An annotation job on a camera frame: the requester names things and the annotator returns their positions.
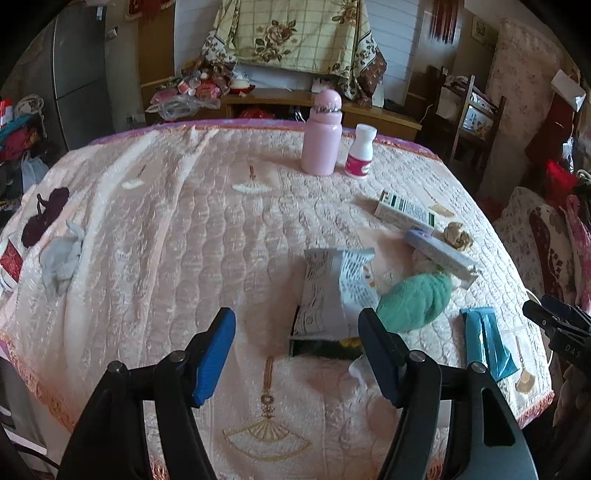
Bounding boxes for wooden chair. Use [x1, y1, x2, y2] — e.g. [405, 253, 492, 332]
[427, 65, 506, 185]

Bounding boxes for framed picture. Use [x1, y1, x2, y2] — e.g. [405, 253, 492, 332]
[471, 16, 493, 45]

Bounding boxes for teal packet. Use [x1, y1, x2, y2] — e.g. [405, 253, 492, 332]
[461, 307, 518, 381]

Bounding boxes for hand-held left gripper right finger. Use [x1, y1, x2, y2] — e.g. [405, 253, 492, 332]
[358, 307, 539, 480]

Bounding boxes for black cable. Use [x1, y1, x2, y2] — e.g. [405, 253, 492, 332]
[14, 438, 58, 468]

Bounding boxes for purple and white long box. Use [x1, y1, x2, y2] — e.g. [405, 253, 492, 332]
[405, 228, 481, 289]

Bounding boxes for floral pillow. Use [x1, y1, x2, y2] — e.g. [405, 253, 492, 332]
[494, 187, 583, 315]

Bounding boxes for crumpled brown paper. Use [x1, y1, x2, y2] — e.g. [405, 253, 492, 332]
[442, 222, 472, 252]

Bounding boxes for grey cloth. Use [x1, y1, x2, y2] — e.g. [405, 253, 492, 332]
[41, 220, 86, 296]

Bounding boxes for grey refrigerator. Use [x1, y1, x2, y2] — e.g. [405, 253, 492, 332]
[51, 4, 114, 151]

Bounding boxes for green and white box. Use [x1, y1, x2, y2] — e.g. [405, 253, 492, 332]
[374, 190, 437, 232]

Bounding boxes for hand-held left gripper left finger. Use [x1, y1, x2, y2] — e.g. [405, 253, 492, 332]
[58, 307, 237, 480]

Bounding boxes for dark purple cloth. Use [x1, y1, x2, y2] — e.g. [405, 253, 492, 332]
[21, 187, 70, 247]

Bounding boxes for pile of red snack packets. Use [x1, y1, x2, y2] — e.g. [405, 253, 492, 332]
[148, 65, 232, 121]

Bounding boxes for white pill bottle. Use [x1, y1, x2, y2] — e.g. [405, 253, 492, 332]
[344, 124, 378, 180]

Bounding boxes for white cardboard box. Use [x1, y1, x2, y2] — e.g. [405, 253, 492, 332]
[550, 69, 587, 112]

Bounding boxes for pink bottle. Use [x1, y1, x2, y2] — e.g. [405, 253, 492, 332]
[301, 90, 343, 176]

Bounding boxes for red bag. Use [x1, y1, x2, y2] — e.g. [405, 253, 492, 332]
[545, 159, 578, 195]

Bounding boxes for floral hanging cloth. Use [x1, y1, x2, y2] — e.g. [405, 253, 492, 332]
[201, 0, 387, 100]

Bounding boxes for white printed wrapper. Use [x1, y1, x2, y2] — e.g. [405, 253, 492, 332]
[290, 248, 379, 343]

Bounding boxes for pink quilted blanket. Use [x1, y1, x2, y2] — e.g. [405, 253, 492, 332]
[0, 119, 555, 480]

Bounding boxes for pink clothes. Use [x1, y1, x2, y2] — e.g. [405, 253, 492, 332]
[566, 194, 591, 315]

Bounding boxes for green towel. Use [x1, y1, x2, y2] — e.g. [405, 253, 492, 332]
[376, 271, 453, 332]

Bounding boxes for red tassel decoration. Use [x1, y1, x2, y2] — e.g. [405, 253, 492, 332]
[431, 0, 458, 44]

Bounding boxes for white plastic bag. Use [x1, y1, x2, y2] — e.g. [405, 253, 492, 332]
[21, 152, 49, 192]

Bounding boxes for wooden cabinet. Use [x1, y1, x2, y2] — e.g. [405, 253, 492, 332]
[139, 78, 422, 139]

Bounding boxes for floral mattress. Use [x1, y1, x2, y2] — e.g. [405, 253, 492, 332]
[485, 18, 578, 185]

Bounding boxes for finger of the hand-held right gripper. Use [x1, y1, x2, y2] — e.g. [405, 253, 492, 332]
[541, 294, 591, 324]
[523, 300, 568, 342]

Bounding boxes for red patterned box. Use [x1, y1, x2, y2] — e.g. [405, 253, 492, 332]
[0, 240, 24, 291]

